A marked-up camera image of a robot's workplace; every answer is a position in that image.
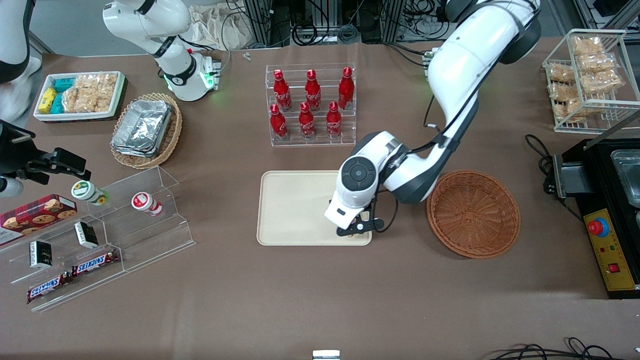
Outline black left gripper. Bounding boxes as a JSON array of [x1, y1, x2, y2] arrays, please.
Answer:
[[335, 199, 385, 237]]

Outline aluminium frame equipment rack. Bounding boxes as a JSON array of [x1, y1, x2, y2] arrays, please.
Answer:
[[242, 0, 453, 47]]

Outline black countertop appliance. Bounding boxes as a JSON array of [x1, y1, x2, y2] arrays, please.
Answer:
[[552, 137, 640, 213]]

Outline yellow snack packet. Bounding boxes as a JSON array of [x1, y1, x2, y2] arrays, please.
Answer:
[[38, 87, 58, 114]]

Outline red plaid cookie box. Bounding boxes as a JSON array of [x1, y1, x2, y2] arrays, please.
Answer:
[[0, 193, 79, 246]]

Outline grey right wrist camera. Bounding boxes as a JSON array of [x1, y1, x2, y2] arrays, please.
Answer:
[[0, 176, 24, 199]]

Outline snickers chocolate bar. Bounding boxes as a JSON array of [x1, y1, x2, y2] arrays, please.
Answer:
[[26, 272, 74, 305], [71, 248, 121, 278]]

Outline white rectangular snack tray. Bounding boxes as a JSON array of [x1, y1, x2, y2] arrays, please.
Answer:
[[33, 71, 126, 122]]

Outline black appliance power cable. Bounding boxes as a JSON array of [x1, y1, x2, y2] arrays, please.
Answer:
[[524, 133, 586, 223]]

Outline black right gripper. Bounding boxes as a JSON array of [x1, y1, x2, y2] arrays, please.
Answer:
[[0, 120, 92, 185]]

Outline oval tan wicker basket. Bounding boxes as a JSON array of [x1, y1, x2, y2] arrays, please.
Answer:
[[110, 92, 183, 170]]

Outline small black white box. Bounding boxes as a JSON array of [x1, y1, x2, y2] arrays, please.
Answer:
[[73, 221, 100, 250], [28, 240, 54, 270]]

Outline triangular sandwich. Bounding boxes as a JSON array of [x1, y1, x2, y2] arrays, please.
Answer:
[[348, 211, 372, 239]]

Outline beige plastic tray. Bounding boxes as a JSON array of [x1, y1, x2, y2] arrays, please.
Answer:
[[256, 170, 373, 247]]

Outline clear bag of rice crackers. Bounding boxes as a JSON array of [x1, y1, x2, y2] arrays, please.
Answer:
[[93, 73, 119, 112], [61, 75, 99, 114]]

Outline black left arm base cables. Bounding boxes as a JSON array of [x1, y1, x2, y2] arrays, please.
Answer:
[[382, 41, 437, 68]]

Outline red cola bottle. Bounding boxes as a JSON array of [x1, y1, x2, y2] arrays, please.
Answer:
[[326, 101, 343, 140], [338, 66, 356, 111], [269, 103, 289, 141], [304, 69, 322, 112], [273, 69, 293, 112], [298, 102, 316, 140]]

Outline clear acrylic bottle rack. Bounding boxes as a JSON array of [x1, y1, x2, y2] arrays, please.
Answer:
[[265, 63, 358, 148]]

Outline white wire basket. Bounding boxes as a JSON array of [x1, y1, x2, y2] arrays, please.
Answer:
[[542, 28, 640, 135]]

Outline red capped yogurt bottle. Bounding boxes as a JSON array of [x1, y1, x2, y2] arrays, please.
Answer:
[[131, 192, 164, 217]]

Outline clear bag of fried snacks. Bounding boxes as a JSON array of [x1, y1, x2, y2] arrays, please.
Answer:
[[580, 70, 624, 95], [548, 64, 577, 85], [549, 82, 579, 101], [555, 97, 609, 124], [572, 36, 605, 56], [577, 52, 617, 74]]

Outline round brown wicker basket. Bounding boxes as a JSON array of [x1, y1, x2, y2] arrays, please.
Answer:
[[426, 170, 521, 260]]

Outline clear acrylic step shelf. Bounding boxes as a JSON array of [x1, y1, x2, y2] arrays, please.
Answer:
[[0, 165, 196, 314]]

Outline green capped yogurt bottle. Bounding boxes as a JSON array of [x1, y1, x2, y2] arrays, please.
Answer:
[[70, 180, 110, 207]]

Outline black cables bundle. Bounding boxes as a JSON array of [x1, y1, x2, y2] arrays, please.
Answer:
[[489, 337, 618, 360]]

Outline cream cloth bag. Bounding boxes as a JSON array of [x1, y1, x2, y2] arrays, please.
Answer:
[[187, 3, 254, 51]]

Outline stack of foil trays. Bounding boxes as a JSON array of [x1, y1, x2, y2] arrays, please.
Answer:
[[110, 99, 174, 159]]

